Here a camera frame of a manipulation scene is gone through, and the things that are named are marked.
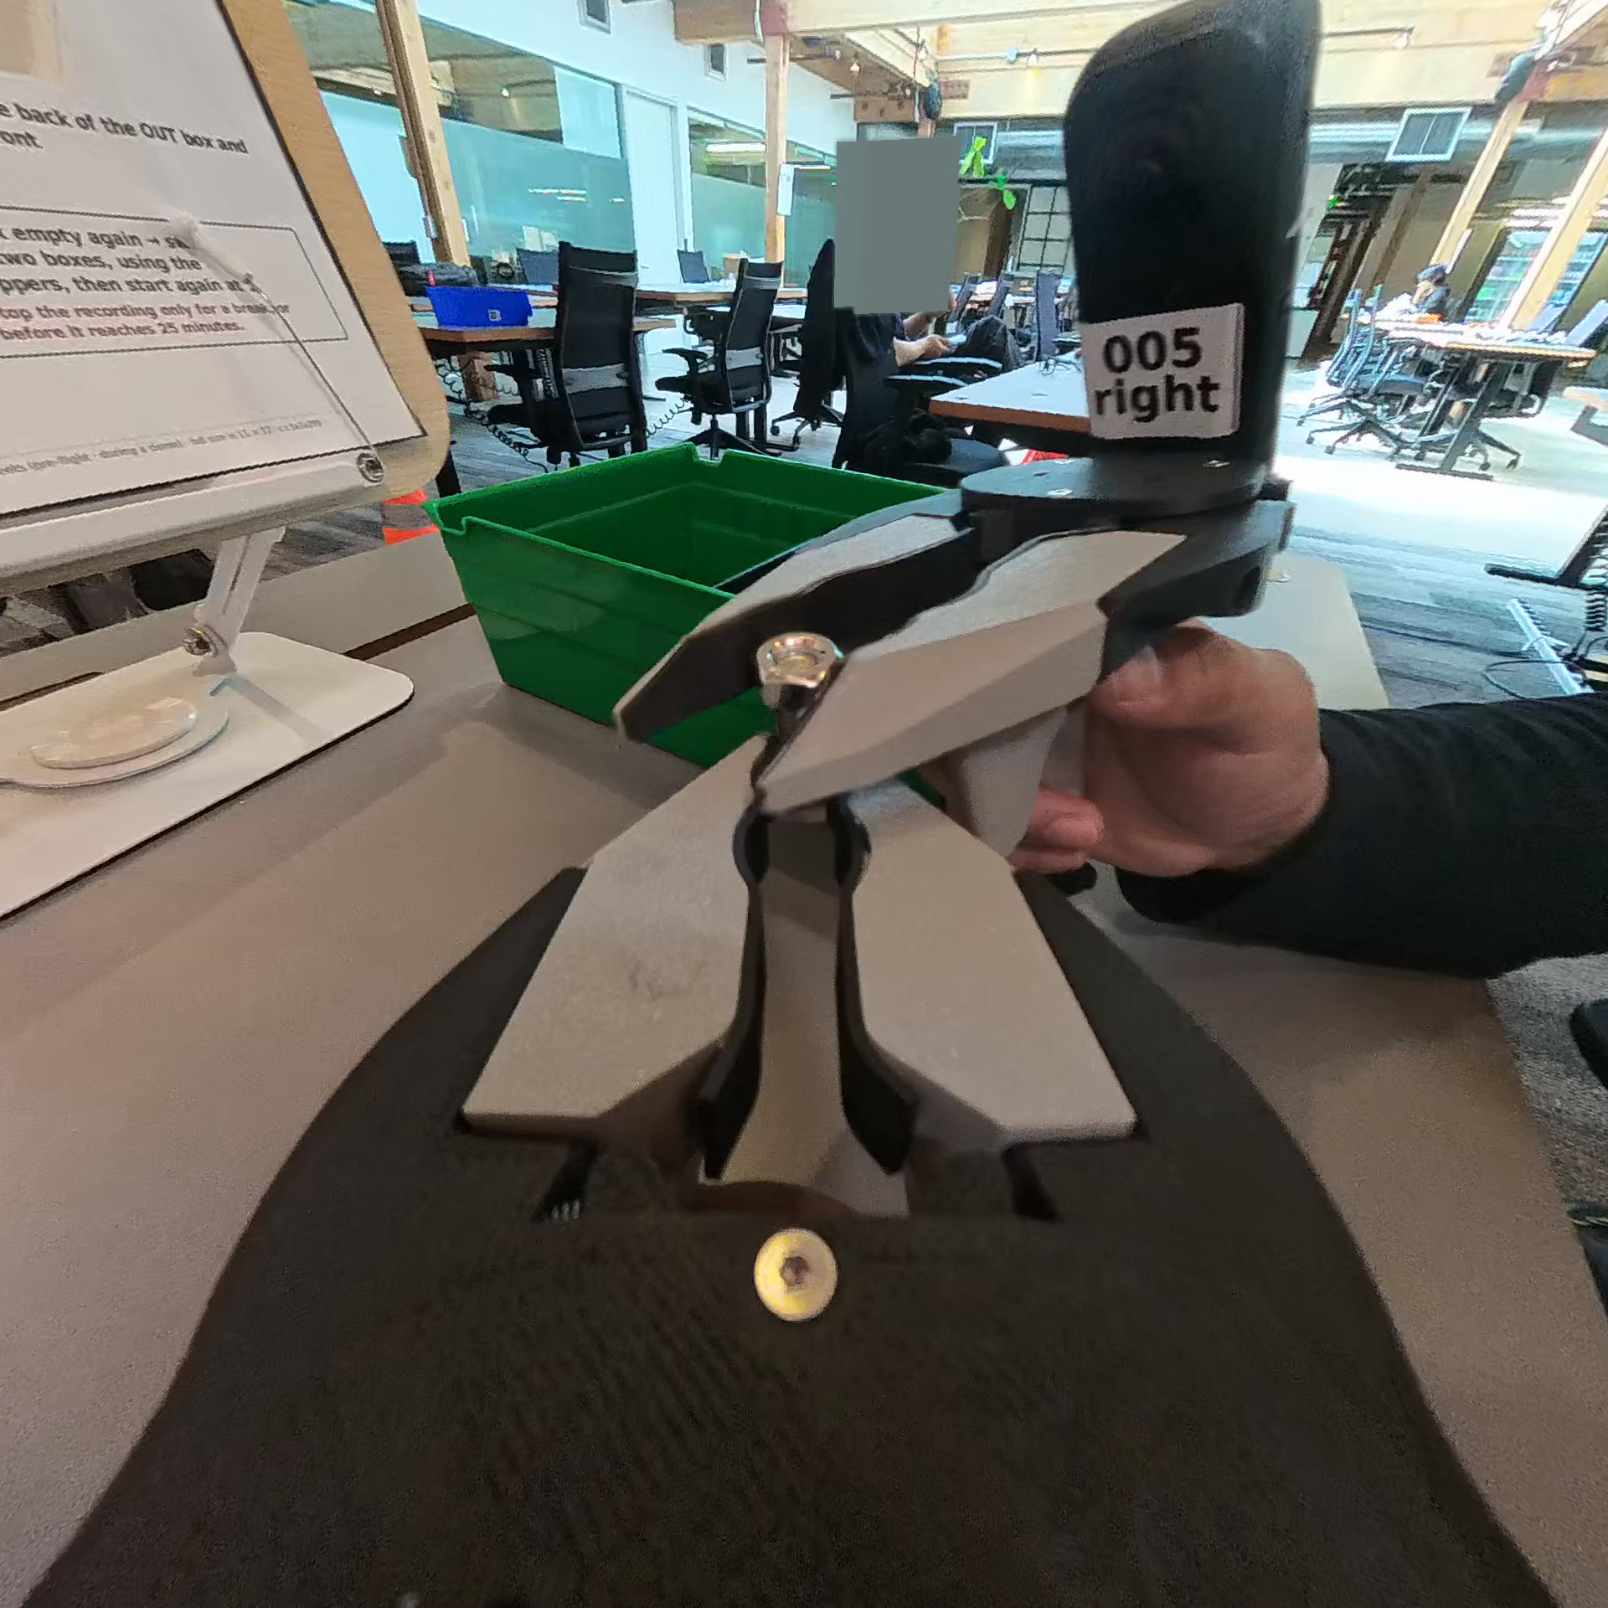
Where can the green plastic bin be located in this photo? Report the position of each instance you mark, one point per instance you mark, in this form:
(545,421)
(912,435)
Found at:
(566,603)

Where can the person's right forearm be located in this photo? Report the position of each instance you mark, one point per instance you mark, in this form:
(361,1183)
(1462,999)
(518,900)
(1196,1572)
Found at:
(1444,829)

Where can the steel hex nut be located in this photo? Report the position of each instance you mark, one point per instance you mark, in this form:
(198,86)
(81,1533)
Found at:
(824,666)

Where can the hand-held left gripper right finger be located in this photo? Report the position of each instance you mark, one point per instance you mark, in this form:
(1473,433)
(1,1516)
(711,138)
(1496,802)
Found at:
(993,1016)

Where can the small blue bin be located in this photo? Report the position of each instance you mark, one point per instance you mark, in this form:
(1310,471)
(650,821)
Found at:
(485,308)

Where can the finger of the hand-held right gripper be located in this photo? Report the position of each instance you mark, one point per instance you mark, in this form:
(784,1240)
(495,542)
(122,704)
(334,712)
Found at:
(956,653)
(868,534)

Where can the orange traffic cone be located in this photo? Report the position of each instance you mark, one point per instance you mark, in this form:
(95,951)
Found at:
(409,517)

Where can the black office chair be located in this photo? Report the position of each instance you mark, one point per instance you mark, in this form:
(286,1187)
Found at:
(585,364)
(729,352)

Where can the person's right hand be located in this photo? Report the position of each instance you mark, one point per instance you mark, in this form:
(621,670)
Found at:
(1207,754)

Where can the printed instruction sheet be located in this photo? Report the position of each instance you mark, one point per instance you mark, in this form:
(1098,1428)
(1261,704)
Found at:
(152,377)

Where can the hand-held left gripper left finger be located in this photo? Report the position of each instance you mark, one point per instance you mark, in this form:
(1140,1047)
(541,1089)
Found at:
(616,992)

